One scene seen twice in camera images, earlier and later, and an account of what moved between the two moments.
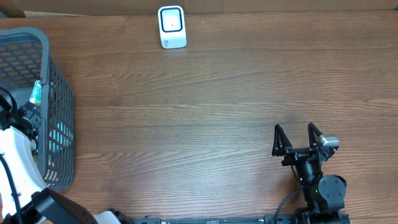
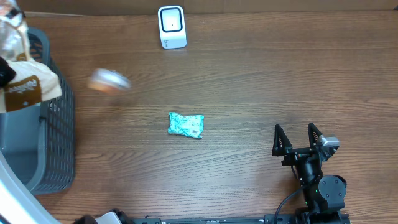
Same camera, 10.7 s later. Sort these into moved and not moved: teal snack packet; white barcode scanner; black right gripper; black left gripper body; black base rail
Moved: black left gripper body; teal snack packet
Not moved: black right gripper; white barcode scanner; black base rail
